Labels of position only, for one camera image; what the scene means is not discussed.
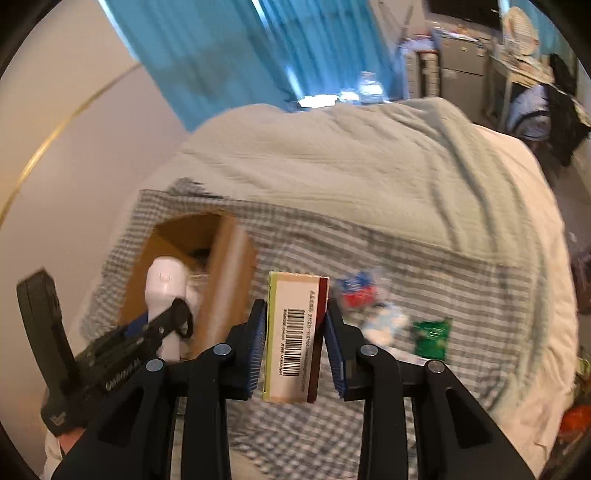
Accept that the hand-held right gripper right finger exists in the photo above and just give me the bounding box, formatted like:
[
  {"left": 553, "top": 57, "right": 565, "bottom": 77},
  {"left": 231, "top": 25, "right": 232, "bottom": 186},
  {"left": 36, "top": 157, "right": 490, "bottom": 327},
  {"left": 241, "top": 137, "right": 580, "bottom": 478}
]
[{"left": 324, "top": 306, "right": 537, "bottom": 480}]

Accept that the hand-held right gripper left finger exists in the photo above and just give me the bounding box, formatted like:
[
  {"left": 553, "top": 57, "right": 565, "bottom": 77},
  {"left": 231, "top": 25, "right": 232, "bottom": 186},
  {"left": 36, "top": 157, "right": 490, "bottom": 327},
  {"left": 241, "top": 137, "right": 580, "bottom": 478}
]
[{"left": 50, "top": 299, "right": 269, "bottom": 480}]

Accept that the white plastic bottle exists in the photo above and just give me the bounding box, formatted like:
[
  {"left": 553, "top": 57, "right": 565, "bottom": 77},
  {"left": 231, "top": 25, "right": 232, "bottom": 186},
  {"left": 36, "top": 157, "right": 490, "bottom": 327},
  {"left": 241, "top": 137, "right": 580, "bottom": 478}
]
[{"left": 144, "top": 256, "right": 202, "bottom": 361}]

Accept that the small brown paper box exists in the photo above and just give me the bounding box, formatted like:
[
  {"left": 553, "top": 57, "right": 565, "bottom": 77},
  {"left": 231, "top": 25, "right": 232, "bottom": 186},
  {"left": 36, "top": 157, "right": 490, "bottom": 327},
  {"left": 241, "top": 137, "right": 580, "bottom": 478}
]
[{"left": 261, "top": 271, "right": 331, "bottom": 404}]

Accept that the brown cardboard box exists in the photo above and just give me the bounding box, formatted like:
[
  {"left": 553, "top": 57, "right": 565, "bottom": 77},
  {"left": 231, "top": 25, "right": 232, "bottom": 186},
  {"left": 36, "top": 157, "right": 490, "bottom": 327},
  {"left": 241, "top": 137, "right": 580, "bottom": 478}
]
[{"left": 117, "top": 211, "right": 259, "bottom": 361}]

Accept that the person's left forearm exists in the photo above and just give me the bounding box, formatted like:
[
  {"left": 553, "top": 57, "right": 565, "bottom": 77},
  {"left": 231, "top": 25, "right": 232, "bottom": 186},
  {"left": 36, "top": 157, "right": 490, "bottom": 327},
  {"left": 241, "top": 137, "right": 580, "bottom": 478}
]
[{"left": 42, "top": 427, "right": 88, "bottom": 480}]

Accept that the clear bottle with red-blue label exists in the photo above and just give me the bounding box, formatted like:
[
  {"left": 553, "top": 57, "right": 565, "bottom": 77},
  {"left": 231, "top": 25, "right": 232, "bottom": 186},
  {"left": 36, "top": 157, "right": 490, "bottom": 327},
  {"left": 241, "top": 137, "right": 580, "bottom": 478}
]
[{"left": 333, "top": 270, "right": 386, "bottom": 311}]

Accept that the green packet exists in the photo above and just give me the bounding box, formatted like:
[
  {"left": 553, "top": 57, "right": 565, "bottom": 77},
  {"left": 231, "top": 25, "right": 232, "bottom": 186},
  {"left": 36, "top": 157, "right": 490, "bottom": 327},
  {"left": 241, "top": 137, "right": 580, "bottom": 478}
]
[{"left": 412, "top": 318, "right": 453, "bottom": 361}]

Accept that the grey checkered bed sheet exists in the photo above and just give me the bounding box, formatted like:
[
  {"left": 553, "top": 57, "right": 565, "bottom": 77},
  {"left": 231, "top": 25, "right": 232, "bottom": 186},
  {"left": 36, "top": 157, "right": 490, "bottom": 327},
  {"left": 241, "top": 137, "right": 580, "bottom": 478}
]
[{"left": 78, "top": 176, "right": 557, "bottom": 480}]

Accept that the pale green blanket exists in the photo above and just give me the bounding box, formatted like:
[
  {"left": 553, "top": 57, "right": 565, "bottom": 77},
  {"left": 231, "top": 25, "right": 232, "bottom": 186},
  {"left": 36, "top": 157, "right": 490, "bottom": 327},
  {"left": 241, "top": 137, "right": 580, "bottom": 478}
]
[{"left": 178, "top": 98, "right": 580, "bottom": 428}]

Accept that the blue curtain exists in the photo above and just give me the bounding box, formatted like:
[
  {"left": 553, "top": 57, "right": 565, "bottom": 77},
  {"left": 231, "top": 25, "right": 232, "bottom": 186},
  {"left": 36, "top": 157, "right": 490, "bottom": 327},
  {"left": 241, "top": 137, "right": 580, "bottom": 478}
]
[{"left": 98, "top": 0, "right": 419, "bottom": 134}]

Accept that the clear water bottle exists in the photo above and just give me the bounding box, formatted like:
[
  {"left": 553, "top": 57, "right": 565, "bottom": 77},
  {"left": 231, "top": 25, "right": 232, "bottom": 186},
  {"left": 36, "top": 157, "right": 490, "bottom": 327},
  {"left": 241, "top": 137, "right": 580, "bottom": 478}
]
[{"left": 357, "top": 71, "right": 387, "bottom": 105}]

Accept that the grey cabinet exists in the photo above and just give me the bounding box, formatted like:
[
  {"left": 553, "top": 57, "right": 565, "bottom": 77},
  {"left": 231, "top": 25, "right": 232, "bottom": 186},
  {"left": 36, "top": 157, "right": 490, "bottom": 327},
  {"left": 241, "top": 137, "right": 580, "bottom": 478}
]
[{"left": 406, "top": 34, "right": 491, "bottom": 101}]

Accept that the chair with clothes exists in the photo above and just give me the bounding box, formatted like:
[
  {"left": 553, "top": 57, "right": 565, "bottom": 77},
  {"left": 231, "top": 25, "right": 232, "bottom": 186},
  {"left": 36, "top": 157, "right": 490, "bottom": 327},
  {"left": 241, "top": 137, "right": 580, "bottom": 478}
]
[{"left": 505, "top": 53, "right": 591, "bottom": 168}]

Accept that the white desk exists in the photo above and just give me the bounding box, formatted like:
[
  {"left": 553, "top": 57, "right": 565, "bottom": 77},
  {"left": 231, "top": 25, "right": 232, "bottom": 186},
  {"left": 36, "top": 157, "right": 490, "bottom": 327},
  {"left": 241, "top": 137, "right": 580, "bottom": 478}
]
[{"left": 482, "top": 53, "right": 555, "bottom": 127}]

